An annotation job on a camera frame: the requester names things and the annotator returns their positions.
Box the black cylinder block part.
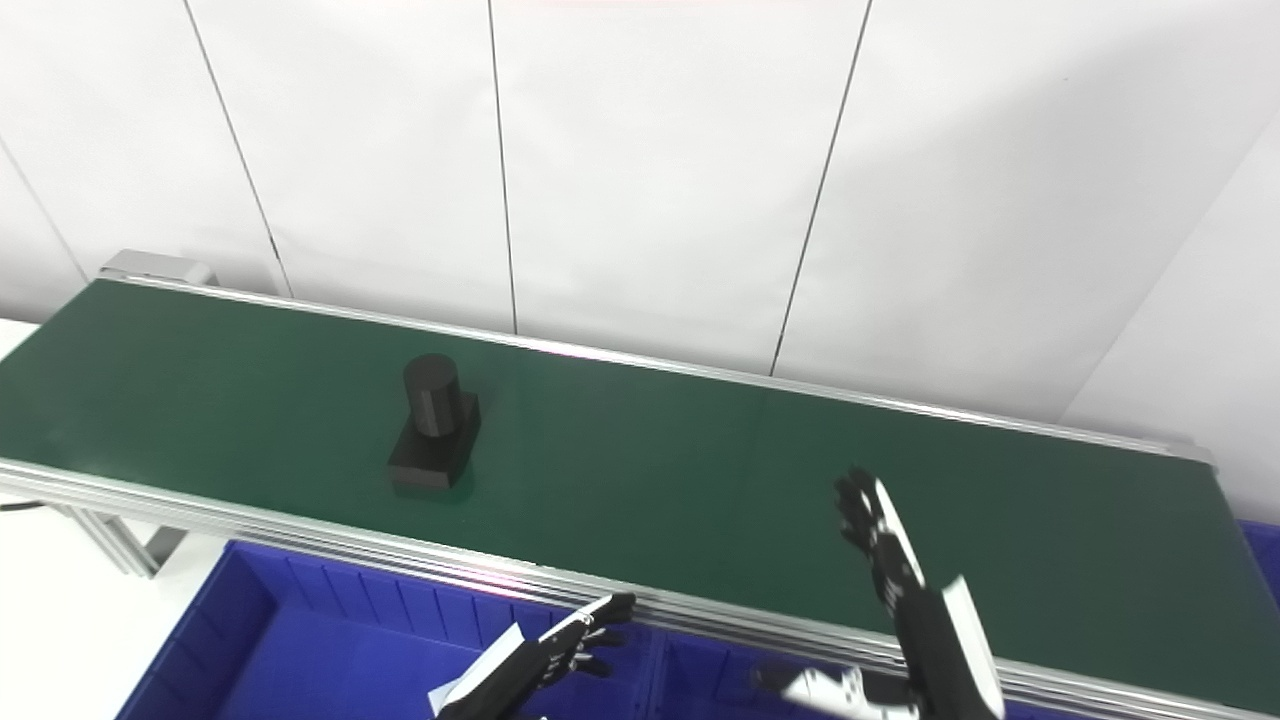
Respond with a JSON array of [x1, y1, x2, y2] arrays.
[[387, 353, 483, 494]]

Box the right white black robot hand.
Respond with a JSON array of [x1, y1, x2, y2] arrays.
[[750, 467, 1007, 720]]

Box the aluminium conveyor leg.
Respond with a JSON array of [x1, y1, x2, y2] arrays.
[[55, 503, 191, 580]]

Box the blue bin with white labels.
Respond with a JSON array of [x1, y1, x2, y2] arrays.
[[115, 540, 663, 720]]

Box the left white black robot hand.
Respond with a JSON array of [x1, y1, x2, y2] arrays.
[[428, 592, 638, 720]]

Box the green conveyor belt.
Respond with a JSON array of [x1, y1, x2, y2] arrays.
[[0, 280, 1280, 713], [0, 272, 1280, 720]]

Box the blue bin at conveyor end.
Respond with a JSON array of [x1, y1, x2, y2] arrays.
[[1238, 518, 1280, 613]]

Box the grey conveyor motor housing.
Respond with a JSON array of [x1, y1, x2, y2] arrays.
[[98, 249, 220, 289]]

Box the blue bin with black parts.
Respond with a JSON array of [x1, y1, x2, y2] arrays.
[[648, 630, 1101, 720]]

